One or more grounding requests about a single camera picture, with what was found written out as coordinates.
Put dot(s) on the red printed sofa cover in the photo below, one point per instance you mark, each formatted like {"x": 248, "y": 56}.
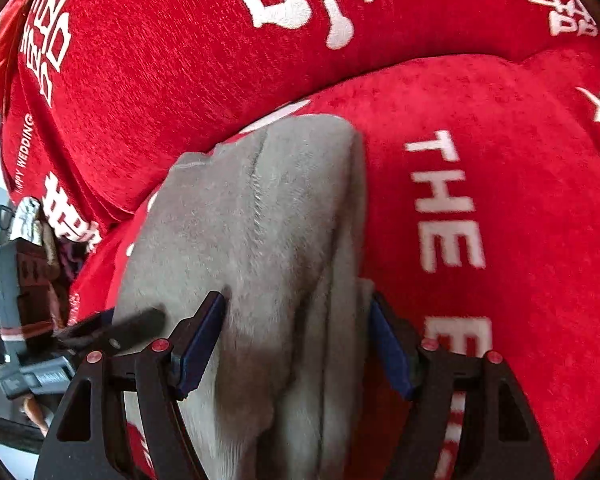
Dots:
{"x": 480, "y": 185}

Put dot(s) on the grey small garment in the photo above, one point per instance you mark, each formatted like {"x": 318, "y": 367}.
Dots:
{"x": 280, "y": 220}

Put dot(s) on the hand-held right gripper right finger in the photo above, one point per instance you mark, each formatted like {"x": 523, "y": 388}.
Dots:
{"x": 390, "y": 355}

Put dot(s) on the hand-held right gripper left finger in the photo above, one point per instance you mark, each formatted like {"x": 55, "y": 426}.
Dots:
{"x": 200, "y": 345}

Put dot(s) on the dark cloth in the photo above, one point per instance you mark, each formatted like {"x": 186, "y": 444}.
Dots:
{"x": 70, "y": 260}

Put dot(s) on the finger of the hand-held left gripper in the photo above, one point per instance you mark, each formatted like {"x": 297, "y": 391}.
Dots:
{"x": 140, "y": 325}
{"x": 85, "y": 327}

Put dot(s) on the person's left hand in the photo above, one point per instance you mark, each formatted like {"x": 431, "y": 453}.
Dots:
{"x": 37, "y": 415}

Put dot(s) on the white grey patterned cloth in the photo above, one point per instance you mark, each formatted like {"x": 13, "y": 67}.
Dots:
{"x": 25, "y": 220}

